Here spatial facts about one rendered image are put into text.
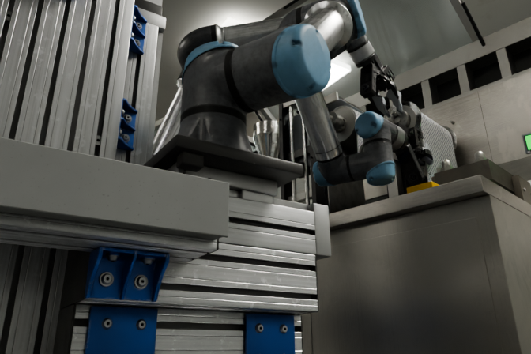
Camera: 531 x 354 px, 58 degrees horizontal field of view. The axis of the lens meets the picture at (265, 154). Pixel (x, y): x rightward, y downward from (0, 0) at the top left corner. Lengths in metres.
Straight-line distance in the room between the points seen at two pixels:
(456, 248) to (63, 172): 0.89
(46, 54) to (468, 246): 0.95
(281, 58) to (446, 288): 0.67
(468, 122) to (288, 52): 1.26
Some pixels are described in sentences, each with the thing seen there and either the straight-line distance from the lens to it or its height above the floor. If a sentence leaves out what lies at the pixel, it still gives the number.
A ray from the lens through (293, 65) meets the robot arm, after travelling 0.76.
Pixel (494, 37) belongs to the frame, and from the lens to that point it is 2.05.
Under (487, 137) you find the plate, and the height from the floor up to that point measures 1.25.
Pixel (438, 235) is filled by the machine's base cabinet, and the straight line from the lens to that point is 1.21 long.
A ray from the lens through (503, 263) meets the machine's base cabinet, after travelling 1.15.
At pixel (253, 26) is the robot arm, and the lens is 1.42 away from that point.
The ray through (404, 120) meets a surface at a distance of 1.63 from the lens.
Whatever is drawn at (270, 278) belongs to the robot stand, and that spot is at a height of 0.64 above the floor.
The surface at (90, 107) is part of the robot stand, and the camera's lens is 0.93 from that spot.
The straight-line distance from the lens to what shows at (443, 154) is 1.73.
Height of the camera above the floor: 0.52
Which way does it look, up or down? 23 degrees up
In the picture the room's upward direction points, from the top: 1 degrees counter-clockwise
